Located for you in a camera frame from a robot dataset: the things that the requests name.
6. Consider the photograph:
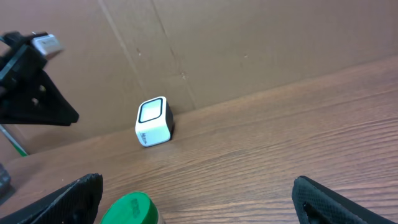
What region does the green lid jar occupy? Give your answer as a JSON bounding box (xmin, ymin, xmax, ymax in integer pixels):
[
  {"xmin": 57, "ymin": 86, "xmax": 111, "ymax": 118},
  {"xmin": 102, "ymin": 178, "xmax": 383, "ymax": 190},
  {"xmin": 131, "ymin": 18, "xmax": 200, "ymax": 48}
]
[{"xmin": 100, "ymin": 192, "xmax": 165, "ymax": 224}]

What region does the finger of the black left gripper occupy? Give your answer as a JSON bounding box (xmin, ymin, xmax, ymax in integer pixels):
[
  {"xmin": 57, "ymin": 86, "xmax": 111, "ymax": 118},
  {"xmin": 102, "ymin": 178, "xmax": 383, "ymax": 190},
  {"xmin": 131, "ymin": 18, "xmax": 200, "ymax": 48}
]
[{"xmin": 1, "ymin": 71, "xmax": 79, "ymax": 126}]

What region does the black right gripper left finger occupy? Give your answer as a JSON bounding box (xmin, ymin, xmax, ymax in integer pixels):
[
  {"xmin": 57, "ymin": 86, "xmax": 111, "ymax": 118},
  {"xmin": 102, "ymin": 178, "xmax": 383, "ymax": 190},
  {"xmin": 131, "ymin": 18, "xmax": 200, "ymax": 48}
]
[{"xmin": 1, "ymin": 173, "xmax": 103, "ymax": 224}]

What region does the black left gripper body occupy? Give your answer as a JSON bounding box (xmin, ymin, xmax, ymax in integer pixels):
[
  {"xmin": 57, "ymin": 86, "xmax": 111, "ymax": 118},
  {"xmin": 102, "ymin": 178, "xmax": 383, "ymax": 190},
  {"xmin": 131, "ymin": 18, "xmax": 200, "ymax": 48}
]
[{"xmin": 1, "ymin": 31, "xmax": 48, "ymax": 96}]

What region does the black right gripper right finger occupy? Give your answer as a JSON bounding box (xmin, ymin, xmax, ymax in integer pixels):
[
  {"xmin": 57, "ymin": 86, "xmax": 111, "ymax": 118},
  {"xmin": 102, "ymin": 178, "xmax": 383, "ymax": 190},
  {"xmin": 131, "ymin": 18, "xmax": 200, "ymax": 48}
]
[{"xmin": 292, "ymin": 176, "xmax": 395, "ymax": 224}]

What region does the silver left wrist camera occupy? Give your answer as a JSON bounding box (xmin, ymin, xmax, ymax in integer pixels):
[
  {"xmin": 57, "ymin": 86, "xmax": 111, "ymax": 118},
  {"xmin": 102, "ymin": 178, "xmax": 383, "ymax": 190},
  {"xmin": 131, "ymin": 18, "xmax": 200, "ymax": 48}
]
[{"xmin": 31, "ymin": 34, "xmax": 63, "ymax": 60}]

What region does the white barcode scanner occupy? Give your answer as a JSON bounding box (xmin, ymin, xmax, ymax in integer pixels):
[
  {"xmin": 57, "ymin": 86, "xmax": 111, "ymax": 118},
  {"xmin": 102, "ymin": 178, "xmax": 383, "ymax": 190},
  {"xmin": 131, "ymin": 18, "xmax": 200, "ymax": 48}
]
[{"xmin": 134, "ymin": 96, "xmax": 174, "ymax": 147}]

